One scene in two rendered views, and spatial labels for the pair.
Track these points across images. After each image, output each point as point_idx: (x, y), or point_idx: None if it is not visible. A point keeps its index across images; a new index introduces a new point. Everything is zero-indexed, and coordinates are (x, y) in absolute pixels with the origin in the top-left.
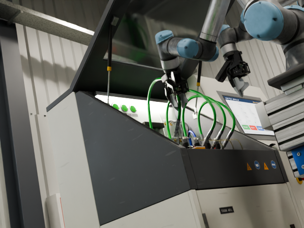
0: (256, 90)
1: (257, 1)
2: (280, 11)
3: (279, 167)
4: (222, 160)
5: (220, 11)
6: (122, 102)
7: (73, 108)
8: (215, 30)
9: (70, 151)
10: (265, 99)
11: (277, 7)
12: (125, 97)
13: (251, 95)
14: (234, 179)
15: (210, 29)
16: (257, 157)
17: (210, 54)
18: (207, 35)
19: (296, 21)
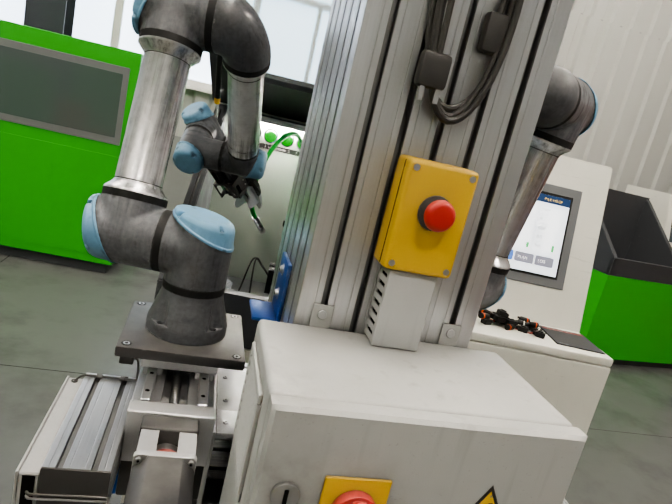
0: (592, 173)
1: (101, 193)
2: (98, 236)
3: None
4: (238, 311)
5: (233, 120)
6: (288, 131)
7: None
8: (234, 144)
9: None
10: (599, 198)
11: (95, 226)
12: (289, 126)
13: (558, 183)
14: (245, 340)
15: (228, 138)
16: None
17: (239, 172)
18: (228, 146)
19: (146, 254)
